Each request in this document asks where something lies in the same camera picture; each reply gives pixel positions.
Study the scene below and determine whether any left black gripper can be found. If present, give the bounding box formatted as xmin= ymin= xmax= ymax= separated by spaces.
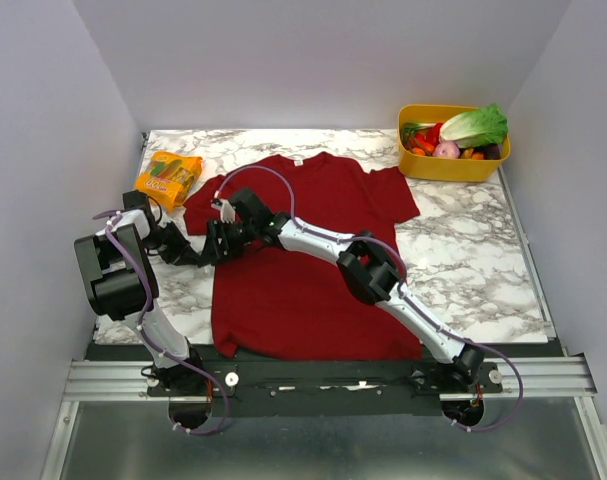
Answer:
xmin=142 ymin=220 xmax=200 ymax=266

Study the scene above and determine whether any red t-shirt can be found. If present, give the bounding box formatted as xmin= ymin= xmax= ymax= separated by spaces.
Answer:
xmin=183 ymin=152 xmax=421 ymax=361

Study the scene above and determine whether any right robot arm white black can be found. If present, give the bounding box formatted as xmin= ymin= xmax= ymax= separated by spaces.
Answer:
xmin=212 ymin=188 xmax=485 ymax=392

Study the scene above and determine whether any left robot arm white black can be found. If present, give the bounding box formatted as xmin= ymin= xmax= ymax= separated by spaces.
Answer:
xmin=74 ymin=190 xmax=208 ymax=395

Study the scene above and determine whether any orange snack packet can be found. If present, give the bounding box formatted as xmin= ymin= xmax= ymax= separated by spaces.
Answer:
xmin=134 ymin=151 xmax=203 ymax=212

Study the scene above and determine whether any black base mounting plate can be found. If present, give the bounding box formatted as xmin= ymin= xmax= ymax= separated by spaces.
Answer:
xmin=85 ymin=342 xmax=569 ymax=419

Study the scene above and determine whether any yellow plastic bin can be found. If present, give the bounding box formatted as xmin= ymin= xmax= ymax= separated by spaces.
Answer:
xmin=397 ymin=104 xmax=510 ymax=183

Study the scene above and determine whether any toy red pepper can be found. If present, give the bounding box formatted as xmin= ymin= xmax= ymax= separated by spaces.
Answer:
xmin=414 ymin=122 xmax=442 ymax=151

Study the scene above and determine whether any toy pink onion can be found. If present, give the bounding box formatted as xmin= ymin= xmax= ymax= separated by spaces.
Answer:
xmin=432 ymin=141 xmax=460 ymax=159

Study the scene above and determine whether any toy lettuce head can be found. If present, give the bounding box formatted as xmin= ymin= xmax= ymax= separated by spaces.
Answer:
xmin=439 ymin=103 xmax=508 ymax=149

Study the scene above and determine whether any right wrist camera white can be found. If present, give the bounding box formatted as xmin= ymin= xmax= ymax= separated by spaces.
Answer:
xmin=211 ymin=198 xmax=236 ymax=224

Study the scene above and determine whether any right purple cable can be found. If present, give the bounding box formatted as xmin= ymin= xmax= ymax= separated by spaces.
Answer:
xmin=215 ymin=164 xmax=525 ymax=434

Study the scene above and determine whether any purple cable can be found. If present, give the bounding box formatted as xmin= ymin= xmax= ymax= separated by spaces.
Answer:
xmin=92 ymin=209 xmax=232 ymax=436
xmin=215 ymin=164 xmax=525 ymax=434

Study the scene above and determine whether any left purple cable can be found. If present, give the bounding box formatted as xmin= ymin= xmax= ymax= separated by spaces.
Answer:
xmin=92 ymin=209 xmax=232 ymax=436

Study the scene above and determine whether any aluminium rail frame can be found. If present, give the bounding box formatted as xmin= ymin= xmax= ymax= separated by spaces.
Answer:
xmin=42 ymin=343 xmax=607 ymax=479

